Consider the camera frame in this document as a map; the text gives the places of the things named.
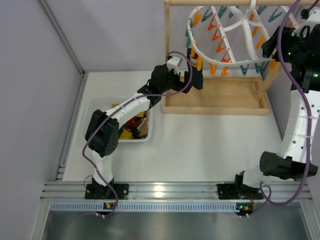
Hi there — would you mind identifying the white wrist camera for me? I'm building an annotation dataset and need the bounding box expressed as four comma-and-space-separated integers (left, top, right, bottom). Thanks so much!
291, 7, 320, 37
166, 55, 183, 75

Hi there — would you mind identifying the white plastic basket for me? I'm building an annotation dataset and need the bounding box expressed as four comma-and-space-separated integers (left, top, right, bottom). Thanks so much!
79, 97, 154, 143

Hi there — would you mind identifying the purple cable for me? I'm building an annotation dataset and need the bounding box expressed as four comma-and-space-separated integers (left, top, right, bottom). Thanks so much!
258, 0, 315, 217
81, 51, 195, 217

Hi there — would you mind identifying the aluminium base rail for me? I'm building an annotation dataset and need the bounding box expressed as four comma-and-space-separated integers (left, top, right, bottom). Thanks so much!
39, 181, 313, 213

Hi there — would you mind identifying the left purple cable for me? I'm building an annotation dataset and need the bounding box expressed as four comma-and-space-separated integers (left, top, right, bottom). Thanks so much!
81, 51, 195, 217

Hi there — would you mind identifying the navy sock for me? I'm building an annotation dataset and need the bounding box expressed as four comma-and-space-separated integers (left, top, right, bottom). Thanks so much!
187, 48, 204, 90

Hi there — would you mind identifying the white round clip hanger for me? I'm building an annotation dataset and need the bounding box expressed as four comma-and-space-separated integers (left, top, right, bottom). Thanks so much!
185, 3, 289, 77

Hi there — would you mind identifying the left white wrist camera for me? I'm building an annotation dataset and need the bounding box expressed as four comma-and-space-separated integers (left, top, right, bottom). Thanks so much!
166, 55, 183, 75

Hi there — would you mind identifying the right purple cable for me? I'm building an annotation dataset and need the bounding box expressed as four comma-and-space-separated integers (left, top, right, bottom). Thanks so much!
258, 0, 315, 217

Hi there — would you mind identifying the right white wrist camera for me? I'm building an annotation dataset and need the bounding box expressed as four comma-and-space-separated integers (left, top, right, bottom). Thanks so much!
291, 7, 320, 37

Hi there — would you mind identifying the wooden hanger rack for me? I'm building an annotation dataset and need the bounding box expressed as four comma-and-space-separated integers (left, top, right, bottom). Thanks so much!
162, 0, 283, 116

